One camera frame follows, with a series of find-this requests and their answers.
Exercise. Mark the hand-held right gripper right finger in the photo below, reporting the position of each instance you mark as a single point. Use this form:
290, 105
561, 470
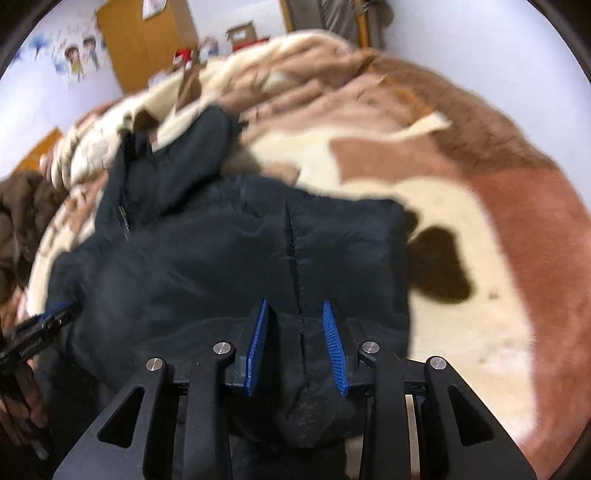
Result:
336, 350

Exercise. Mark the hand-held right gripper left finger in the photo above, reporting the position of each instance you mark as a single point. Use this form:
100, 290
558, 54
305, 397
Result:
256, 350

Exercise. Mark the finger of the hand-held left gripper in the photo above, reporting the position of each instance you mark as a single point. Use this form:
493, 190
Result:
60, 314

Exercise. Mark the black padded jacket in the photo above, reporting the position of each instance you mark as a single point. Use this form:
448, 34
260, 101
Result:
207, 258

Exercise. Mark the person's left hand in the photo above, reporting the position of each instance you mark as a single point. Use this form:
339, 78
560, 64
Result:
23, 406

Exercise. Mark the brown padded jacket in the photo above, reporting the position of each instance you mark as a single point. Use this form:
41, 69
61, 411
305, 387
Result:
23, 207

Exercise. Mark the wooden cabinet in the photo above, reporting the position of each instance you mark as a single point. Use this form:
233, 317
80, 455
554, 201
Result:
41, 152

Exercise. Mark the paw print fleece blanket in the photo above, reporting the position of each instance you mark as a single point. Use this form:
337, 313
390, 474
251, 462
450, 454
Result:
461, 207

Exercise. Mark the wooden wardrobe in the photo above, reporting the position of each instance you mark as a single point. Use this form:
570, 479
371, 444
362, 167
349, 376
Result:
147, 50

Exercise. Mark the red santa hat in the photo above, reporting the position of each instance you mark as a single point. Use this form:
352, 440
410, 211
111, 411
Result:
182, 56

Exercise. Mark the cardboard box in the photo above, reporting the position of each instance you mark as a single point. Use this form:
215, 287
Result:
241, 32

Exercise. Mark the white plastic bag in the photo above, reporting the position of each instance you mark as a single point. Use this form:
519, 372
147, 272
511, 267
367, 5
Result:
153, 8

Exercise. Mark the dark wooden door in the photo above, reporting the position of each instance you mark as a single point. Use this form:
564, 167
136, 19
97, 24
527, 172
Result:
337, 18

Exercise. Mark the cartoon wall sticker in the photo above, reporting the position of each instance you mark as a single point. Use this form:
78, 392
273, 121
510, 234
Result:
74, 55

